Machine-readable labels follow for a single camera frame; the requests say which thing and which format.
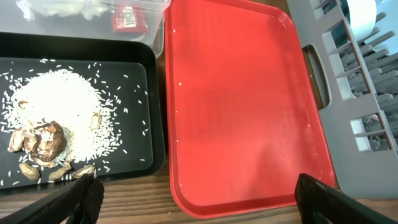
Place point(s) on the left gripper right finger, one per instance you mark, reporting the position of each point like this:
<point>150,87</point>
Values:
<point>320,203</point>

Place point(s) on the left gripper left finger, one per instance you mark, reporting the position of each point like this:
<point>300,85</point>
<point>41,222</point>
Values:
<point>77,202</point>

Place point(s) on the rice and food scraps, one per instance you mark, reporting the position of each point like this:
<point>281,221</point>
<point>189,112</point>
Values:
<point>60,116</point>

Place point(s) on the red sauce packet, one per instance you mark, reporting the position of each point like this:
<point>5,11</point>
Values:
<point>128,19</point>

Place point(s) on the white napkin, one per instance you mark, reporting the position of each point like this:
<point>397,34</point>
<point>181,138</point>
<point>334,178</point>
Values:
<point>43,7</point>
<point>87,8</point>

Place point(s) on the light blue small bowl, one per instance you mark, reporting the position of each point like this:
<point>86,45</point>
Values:
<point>361,15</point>

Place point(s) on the grey dishwasher rack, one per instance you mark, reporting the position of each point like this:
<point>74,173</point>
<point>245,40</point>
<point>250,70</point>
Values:
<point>357,81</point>

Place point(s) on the black plastic tray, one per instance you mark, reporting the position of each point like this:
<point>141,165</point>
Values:
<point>70,48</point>

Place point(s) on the red serving tray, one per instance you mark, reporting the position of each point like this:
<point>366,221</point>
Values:
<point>243,122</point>

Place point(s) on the clear plastic bin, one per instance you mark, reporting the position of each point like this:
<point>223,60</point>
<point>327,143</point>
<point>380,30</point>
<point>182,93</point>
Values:
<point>12,20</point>

